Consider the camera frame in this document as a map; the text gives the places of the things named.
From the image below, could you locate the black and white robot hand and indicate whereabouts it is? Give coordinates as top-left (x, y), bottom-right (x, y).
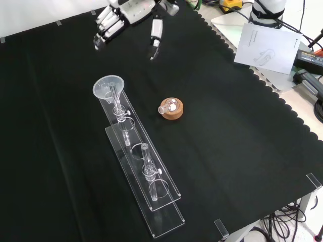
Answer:
top-left (93, 0), bottom-right (165, 61)

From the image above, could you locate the clear plastic funnel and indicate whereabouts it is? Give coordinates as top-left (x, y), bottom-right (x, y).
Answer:
top-left (92, 74), bottom-right (125, 105)

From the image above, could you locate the clear acrylic funnel stand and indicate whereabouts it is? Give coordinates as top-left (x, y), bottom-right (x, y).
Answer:
top-left (95, 80), bottom-right (186, 239)

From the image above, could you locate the yellow stop button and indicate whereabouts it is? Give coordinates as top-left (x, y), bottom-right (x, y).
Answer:
top-left (219, 0), bottom-right (244, 14)

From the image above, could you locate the small round-bottom glass flask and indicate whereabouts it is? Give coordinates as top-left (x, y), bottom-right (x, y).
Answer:
top-left (158, 98), bottom-right (179, 115)

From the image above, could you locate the white printed paper sheet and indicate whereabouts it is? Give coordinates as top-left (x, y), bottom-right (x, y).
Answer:
top-left (233, 23), bottom-right (303, 75)

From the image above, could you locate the black table cloth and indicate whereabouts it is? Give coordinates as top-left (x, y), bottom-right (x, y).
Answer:
top-left (0, 0), bottom-right (323, 242)

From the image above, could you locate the black power adapter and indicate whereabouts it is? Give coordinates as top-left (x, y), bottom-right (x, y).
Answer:
top-left (294, 48), bottom-right (323, 75)

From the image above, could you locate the grey table leg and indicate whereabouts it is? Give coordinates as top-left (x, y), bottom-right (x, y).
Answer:
top-left (299, 188), bottom-right (320, 224)

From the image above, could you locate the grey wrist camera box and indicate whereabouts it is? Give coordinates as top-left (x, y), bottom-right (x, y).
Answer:
top-left (164, 2), bottom-right (180, 16)

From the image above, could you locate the green cable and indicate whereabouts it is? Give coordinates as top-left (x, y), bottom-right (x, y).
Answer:
top-left (186, 0), bottom-right (204, 10)

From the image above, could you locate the round cork ring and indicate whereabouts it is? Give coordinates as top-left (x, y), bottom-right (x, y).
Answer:
top-left (160, 98), bottom-right (184, 122)

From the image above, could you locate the black floor cable bundle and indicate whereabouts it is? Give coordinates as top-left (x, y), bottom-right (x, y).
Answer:
top-left (258, 203), bottom-right (323, 242)

